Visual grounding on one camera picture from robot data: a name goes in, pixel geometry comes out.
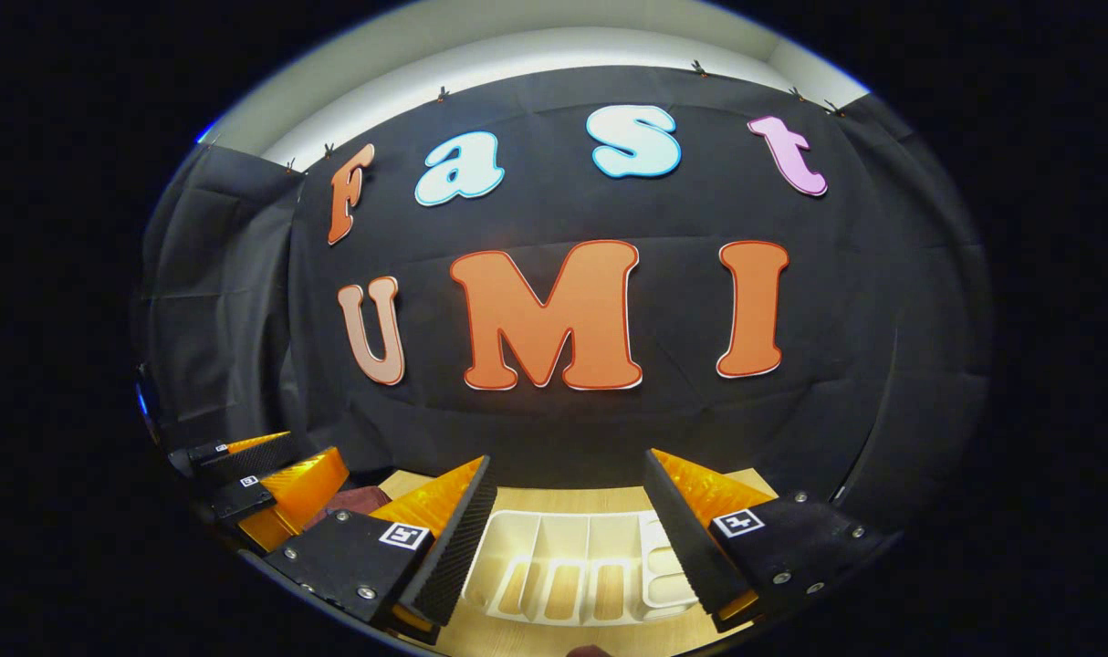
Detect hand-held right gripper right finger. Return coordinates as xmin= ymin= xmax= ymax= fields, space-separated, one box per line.
xmin=643 ymin=447 xmax=888 ymax=632

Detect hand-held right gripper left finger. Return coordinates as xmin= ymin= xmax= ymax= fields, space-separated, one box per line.
xmin=262 ymin=454 xmax=499 ymax=631

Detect maroon schoolbag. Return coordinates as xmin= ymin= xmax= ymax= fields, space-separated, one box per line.
xmin=301 ymin=485 xmax=393 ymax=532

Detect white bookshelf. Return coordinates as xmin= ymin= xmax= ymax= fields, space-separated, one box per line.
xmin=460 ymin=508 xmax=703 ymax=627

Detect black backdrop cloth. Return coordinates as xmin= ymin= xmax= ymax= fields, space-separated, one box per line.
xmin=132 ymin=64 xmax=993 ymax=548

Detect row of small black clips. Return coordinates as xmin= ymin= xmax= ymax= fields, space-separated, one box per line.
xmin=283 ymin=59 xmax=845 ymax=174

